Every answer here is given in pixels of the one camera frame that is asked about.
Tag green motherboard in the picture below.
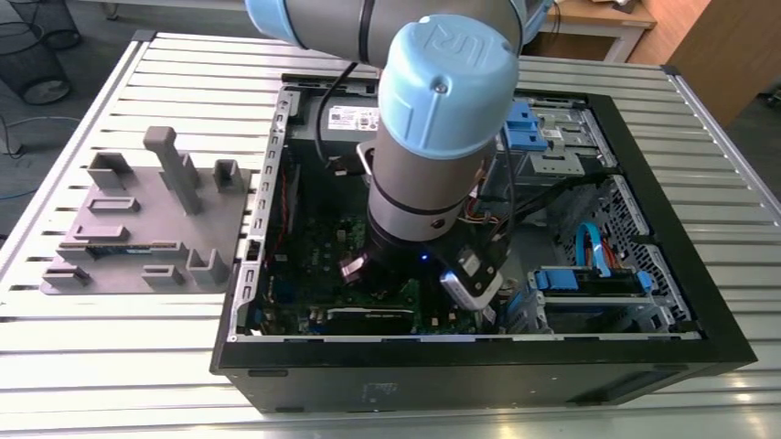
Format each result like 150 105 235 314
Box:
259 214 483 336

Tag black graphics card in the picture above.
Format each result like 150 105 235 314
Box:
325 305 417 336

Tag black case fan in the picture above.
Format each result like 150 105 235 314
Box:
273 145 304 262

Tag blue plastic tab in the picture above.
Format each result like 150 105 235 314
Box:
503 292 527 335

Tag black PC case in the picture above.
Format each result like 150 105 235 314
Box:
209 72 759 415

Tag hard disk in blue carrier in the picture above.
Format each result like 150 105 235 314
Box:
531 267 654 296

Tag grey power supply unit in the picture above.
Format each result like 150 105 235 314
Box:
284 96 383 207

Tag tall metal drive cage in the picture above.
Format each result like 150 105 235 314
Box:
487 96 618 205

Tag grey parts rack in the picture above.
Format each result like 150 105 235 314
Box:
38 125 261 297

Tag low metal drive cage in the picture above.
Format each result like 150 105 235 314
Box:
523 264 695 336

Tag wooden desk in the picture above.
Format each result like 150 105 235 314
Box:
542 0 659 64

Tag wooden cabinet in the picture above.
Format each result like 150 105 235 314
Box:
627 0 781 129

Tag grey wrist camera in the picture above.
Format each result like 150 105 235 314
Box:
337 255 371 285

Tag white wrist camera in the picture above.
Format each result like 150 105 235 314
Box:
436 249 504 312

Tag orange red yellow wires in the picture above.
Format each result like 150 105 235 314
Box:
465 200 499 226

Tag black cable bundle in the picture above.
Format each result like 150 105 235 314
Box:
487 171 618 257

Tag blue data cable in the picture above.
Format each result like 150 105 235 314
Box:
575 220 614 280

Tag blue drive bay bracket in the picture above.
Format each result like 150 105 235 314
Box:
504 101 548 151

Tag black wire mesh bin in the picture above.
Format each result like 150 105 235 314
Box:
0 27 73 107
10 0 84 50

